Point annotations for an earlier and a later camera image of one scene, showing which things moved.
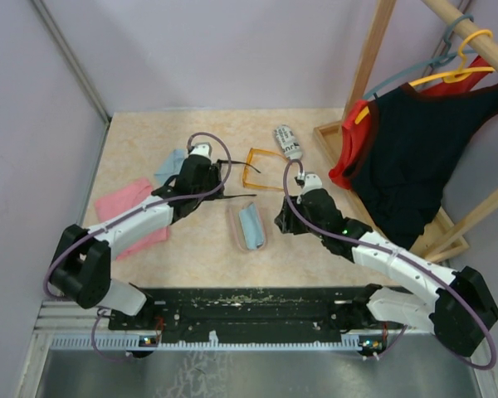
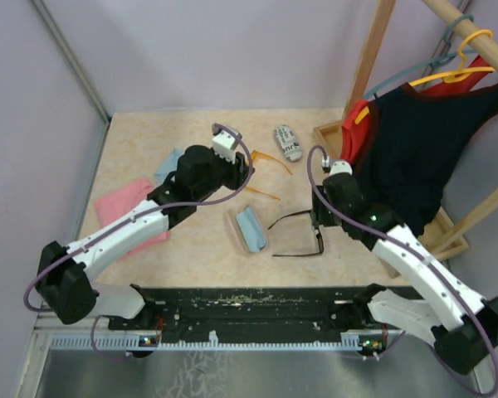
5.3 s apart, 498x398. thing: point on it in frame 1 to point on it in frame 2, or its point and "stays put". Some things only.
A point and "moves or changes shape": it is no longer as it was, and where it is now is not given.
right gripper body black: (293, 225) to (322, 217)
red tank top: (355, 114) stays put
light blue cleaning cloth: (252, 226) stays put
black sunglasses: (217, 171) moves or changes shape
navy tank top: (413, 134) stays put
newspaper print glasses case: (288, 142) stays put
